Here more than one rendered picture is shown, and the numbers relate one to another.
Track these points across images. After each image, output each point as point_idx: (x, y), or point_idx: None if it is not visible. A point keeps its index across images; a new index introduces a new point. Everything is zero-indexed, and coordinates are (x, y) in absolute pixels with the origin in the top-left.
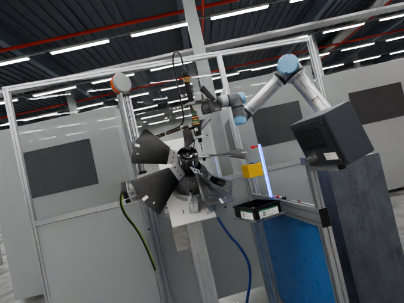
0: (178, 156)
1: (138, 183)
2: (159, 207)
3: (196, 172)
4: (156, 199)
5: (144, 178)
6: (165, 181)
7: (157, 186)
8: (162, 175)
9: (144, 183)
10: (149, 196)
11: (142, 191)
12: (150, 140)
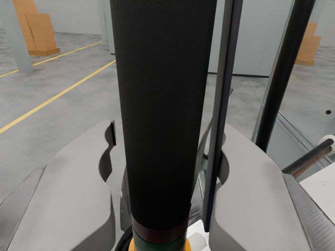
0: (130, 225)
1: (125, 171)
2: (122, 224)
3: None
4: (123, 212)
5: (126, 175)
6: (129, 216)
7: (125, 204)
8: (129, 203)
9: (125, 179)
10: (122, 199)
11: (122, 184)
12: (207, 127)
